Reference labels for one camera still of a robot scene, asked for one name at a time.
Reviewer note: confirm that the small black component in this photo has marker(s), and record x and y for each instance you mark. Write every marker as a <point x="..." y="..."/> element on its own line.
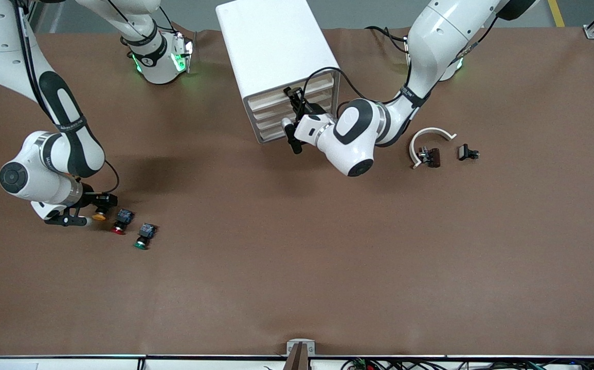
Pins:
<point x="465" y="152"/>

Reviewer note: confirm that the red push button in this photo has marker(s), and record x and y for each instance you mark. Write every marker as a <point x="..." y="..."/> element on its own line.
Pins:
<point x="121" y="222"/>

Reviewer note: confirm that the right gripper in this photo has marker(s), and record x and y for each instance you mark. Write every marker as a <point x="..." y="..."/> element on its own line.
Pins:
<point x="90" y="198"/>

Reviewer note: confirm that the white curved plastic piece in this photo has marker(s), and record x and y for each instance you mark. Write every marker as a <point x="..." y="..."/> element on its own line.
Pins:
<point x="430" y="131"/>

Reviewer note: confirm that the green push button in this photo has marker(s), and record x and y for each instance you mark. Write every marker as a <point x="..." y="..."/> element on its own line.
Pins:
<point x="144" y="237"/>

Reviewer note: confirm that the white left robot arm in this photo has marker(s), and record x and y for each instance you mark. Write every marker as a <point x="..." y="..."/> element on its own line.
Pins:
<point x="430" y="41"/>

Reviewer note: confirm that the yellow push button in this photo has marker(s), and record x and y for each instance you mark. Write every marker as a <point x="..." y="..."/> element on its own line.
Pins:
<point x="100" y="216"/>

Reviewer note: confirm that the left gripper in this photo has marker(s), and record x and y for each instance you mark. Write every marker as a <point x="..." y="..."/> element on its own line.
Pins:
<point x="313" y="109"/>

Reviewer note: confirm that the small brown component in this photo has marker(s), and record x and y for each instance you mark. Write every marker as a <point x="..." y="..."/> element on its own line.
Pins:
<point x="433" y="157"/>

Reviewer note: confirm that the brown paper table cover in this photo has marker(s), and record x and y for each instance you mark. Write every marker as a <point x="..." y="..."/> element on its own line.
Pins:
<point x="296" y="257"/>

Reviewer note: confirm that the metal edge bracket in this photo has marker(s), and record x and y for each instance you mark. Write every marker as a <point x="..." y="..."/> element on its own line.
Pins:
<point x="300" y="349"/>

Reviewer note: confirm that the white table edge rail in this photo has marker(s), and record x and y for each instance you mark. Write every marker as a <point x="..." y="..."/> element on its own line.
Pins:
<point x="70" y="362"/>

